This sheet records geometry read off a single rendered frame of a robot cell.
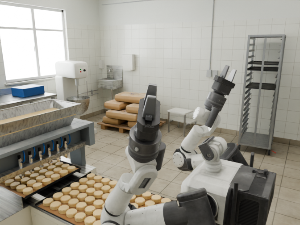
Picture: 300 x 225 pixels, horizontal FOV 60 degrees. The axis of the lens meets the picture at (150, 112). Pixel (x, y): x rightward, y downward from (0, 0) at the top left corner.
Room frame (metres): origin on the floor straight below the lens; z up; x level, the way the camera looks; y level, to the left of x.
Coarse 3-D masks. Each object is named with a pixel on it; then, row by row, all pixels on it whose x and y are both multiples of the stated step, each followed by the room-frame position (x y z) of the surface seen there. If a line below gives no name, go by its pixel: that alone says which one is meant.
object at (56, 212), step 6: (84, 192) 1.27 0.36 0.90; (108, 192) 1.27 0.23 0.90; (72, 198) 1.21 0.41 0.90; (96, 198) 1.21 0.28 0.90; (150, 198) 1.21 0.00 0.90; (162, 198) 1.21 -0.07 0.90; (42, 204) 1.16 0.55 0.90; (66, 204) 1.16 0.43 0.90; (90, 204) 1.16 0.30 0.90; (144, 204) 1.16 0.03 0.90; (48, 210) 1.11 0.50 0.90; (54, 210) 1.11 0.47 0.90; (84, 210) 1.11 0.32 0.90; (60, 216) 1.07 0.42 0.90; (66, 216) 1.07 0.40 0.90; (72, 222) 1.02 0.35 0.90; (78, 222) 1.02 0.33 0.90
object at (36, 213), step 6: (36, 210) 1.22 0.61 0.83; (42, 210) 1.20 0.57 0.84; (36, 216) 1.22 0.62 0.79; (42, 216) 1.19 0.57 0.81; (48, 216) 1.16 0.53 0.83; (54, 216) 1.15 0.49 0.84; (36, 222) 1.22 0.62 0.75; (42, 222) 1.19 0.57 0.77; (48, 222) 1.16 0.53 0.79; (54, 222) 1.14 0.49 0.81; (60, 222) 1.11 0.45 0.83; (66, 222) 1.10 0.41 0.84
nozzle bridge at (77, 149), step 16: (64, 128) 1.55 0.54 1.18; (80, 128) 1.59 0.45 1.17; (16, 144) 1.28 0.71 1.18; (32, 144) 1.30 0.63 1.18; (80, 144) 1.63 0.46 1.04; (0, 160) 1.23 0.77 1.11; (16, 160) 1.30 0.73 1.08; (48, 160) 1.41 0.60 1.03; (80, 160) 1.72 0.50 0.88; (0, 176) 1.18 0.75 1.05
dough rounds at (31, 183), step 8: (56, 160) 1.64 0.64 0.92; (48, 168) 1.52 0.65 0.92; (56, 168) 1.52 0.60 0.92; (64, 168) 1.54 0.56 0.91; (72, 168) 1.52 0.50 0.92; (16, 176) 1.41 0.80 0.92; (24, 176) 1.45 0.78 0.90; (32, 176) 1.41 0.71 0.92; (40, 176) 1.41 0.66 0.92; (48, 176) 1.43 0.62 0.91; (56, 176) 1.41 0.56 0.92; (0, 184) 1.35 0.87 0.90; (8, 184) 1.34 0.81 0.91; (16, 184) 1.32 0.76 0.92; (24, 184) 1.32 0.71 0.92; (32, 184) 1.33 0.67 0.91; (40, 184) 1.32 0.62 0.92; (16, 192) 1.27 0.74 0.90; (24, 192) 1.25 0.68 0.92; (32, 192) 1.27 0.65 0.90
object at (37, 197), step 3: (33, 195) 1.25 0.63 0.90; (36, 195) 1.25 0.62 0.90; (39, 195) 1.25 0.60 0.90; (27, 198) 1.27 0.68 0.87; (30, 198) 1.25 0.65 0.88; (33, 198) 1.24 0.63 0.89; (36, 198) 1.22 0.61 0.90; (39, 198) 1.22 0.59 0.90; (42, 198) 1.22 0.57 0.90; (27, 201) 1.27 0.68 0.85; (30, 201) 1.25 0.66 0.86; (33, 201) 1.24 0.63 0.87; (36, 201) 1.23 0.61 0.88; (33, 204) 1.24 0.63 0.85
